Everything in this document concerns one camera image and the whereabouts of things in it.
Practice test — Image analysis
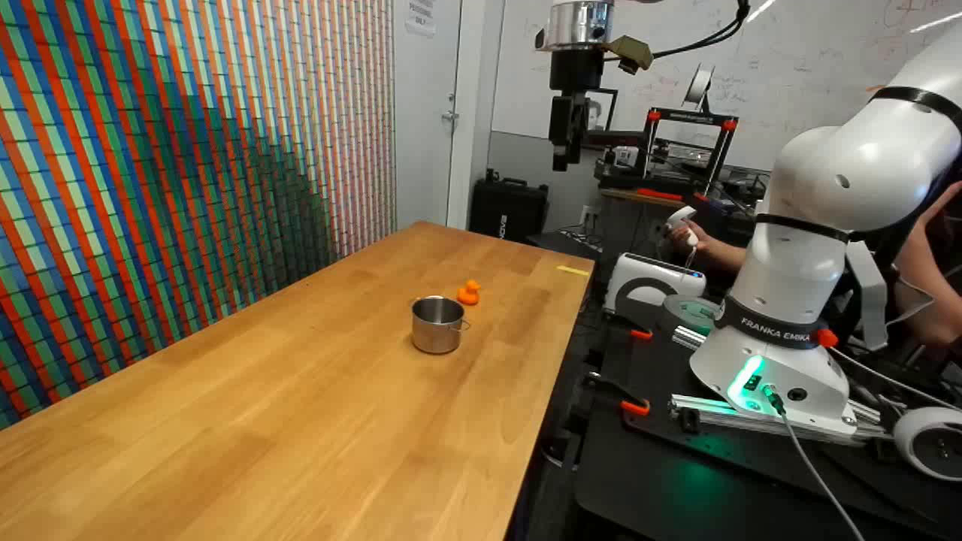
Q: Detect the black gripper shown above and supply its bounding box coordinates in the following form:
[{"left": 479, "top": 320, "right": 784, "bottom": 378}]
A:
[{"left": 548, "top": 42, "right": 606, "bottom": 174}]

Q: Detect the white handheld controller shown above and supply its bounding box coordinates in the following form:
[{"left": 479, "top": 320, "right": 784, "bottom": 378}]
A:
[{"left": 665, "top": 205, "right": 702, "bottom": 235}]

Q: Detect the person's right forearm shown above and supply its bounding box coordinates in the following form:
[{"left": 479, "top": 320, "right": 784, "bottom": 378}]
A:
[{"left": 693, "top": 224, "right": 752, "bottom": 275}]

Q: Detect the person's left forearm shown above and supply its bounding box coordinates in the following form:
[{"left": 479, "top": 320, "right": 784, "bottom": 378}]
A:
[{"left": 892, "top": 184, "right": 962, "bottom": 349}]

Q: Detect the silver metal pot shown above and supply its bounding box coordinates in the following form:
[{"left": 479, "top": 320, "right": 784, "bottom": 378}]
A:
[{"left": 408, "top": 290, "right": 470, "bottom": 357}]

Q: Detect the person's right hand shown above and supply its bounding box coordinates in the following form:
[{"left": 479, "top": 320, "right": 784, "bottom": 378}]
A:
[{"left": 668, "top": 218, "right": 707, "bottom": 267}]

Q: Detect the black framed picture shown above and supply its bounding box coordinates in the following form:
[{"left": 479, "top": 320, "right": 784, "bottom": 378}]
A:
[{"left": 585, "top": 86, "right": 618, "bottom": 135}]

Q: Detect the black carry case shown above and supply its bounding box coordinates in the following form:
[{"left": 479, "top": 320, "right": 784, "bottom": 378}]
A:
[{"left": 467, "top": 167, "right": 549, "bottom": 242}]

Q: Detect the black red 3D printer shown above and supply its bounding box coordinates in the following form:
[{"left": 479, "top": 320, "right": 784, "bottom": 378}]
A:
[{"left": 641, "top": 103, "right": 743, "bottom": 197}]

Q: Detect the white grey device box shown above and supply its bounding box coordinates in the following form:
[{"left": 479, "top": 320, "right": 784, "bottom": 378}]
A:
[{"left": 600, "top": 250, "right": 710, "bottom": 317}]

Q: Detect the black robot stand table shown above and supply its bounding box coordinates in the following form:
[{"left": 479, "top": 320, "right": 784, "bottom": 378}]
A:
[{"left": 509, "top": 224, "right": 962, "bottom": 541}]

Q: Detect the person in black shirt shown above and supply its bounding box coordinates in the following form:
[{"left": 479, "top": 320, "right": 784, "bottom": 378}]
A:
[{"left": 868, "top": 178, "right": 962, "bottom": 373}]

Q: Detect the white round device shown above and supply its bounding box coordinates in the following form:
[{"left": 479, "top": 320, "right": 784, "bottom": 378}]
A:
[{"left": 888, "top": 401, "right": 962, "bottom": 484}]

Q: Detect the olive wrist camera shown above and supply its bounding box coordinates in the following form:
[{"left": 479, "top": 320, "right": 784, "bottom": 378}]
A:
[{"left": 606, "top": 34, "right": 656, "bottom": 75}]

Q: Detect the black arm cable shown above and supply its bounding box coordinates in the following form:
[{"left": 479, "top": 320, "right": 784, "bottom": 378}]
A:
[{"left": 647, "top": 0, "right": 758, "bottom": 64}]

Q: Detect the orange handled clamp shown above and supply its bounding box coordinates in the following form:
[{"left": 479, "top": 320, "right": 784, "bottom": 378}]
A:
[
  {"left": 605, "top": 314, "right": 656, "bottom": 345},
  {"left": 585, "top": 369, "right": 656, "bottom": 420}
]

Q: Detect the silver robot mount plate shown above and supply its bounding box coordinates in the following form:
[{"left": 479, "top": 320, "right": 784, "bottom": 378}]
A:
[{"left": 668, "top": 388, "right": 894, "bottom": 450}]

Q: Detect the grey base cable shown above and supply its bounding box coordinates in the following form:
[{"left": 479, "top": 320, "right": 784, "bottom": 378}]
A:
[{"left": 767, "top": 392, "right": 868, "bottom": 541}]

